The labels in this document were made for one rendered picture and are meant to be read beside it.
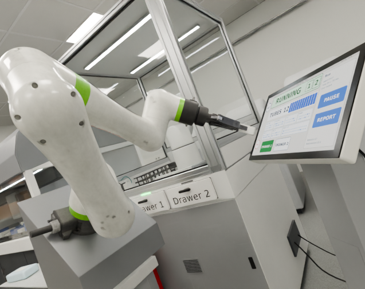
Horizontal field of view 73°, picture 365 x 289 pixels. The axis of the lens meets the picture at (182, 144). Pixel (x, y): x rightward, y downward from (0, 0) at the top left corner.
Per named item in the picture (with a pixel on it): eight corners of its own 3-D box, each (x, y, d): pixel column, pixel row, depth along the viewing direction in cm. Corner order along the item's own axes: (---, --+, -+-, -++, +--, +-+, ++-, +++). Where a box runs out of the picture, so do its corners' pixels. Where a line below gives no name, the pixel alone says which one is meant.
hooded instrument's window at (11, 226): (44, 232, 175) (22, 172, 176) (-33, 250, 272) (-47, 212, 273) (147, 182, 270) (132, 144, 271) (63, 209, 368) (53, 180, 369)
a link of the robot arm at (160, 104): (149, 80, 88) (149, 92, 99) (139, 113, 85) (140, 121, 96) (187, 92, 89) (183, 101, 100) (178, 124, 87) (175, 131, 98)
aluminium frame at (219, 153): (224, 170, 120) (148, -30, 122) (98, 206, 175) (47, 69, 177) (269, 138, 199) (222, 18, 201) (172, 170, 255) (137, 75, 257)
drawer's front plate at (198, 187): (216, 199, 123) (208, 178, 123) (172, 209, 139) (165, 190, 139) (218, 198, 124) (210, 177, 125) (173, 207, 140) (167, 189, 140)
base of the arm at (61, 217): (36, 256, 76) (38, 242, 73) (21, 222, 84) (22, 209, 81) (111, 226, 95) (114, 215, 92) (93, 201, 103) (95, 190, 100)
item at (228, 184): (235, 198, 119) (224, 169, 120) (106, 225, 175) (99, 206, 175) (275, 155, 199) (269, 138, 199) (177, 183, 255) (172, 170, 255)
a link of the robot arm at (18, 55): (-12, 97, 48) (22, 45, 47) (-19, 73, 56) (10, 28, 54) (71, 130, 63) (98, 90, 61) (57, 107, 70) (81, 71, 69)
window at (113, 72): (208, 164, 126) (142, -10, 128) (105, 196, 173) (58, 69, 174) (208, 164, 126) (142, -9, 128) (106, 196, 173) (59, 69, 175)
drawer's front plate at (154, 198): (169, 209, 140) (162, 191, 140) (134, 217, 156) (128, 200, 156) (171, 208, 142) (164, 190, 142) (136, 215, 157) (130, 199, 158)
